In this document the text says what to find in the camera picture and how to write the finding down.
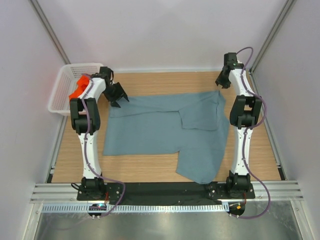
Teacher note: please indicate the orange t shirt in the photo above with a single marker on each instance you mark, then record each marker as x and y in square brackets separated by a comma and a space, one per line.
[82, 84]

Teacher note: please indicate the grey-blue t shirt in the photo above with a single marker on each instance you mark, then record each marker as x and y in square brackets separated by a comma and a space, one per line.
[192, 125]

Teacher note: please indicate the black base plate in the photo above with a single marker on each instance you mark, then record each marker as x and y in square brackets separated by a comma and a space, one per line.
[161, 193]

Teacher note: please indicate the slotted grey cable duct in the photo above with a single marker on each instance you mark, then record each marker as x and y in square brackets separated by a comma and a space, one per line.
[91, 208]

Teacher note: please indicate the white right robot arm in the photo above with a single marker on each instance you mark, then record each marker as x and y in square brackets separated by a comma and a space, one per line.
[244, 116]

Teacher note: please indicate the aluminium frame rail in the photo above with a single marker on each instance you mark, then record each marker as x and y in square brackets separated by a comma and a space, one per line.
[53, 193]

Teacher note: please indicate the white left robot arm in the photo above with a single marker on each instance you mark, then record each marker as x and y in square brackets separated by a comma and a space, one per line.
[86, 122]

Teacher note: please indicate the white plastic basket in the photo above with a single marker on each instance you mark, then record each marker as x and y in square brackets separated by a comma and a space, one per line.
[66, 83]

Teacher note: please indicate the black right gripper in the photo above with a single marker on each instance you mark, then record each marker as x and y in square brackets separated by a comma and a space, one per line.
[223, 77]

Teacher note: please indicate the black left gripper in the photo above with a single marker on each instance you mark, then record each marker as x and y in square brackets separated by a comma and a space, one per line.
[114, 91]

